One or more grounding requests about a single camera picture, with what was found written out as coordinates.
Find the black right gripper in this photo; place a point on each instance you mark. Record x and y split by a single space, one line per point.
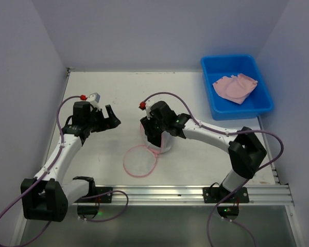
151 131

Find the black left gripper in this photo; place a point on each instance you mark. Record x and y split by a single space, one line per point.
103 122

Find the white pink mesh laundry bag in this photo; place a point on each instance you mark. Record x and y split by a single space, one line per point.
140 161

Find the pink bra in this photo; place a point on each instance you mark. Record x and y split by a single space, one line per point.
235 88

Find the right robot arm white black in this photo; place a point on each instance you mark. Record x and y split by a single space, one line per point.
245 151

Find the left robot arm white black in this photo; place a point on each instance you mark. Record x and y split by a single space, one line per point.
45 197

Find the blue plastic bin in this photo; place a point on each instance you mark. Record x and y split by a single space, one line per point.
257 103

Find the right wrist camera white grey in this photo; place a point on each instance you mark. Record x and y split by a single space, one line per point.
146 106

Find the wrist camera white grey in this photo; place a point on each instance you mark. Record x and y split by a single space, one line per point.
93 99
146 106

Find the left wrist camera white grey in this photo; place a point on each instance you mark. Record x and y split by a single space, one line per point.
93 99

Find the aluminium mounting rail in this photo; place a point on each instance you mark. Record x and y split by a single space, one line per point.
255 195

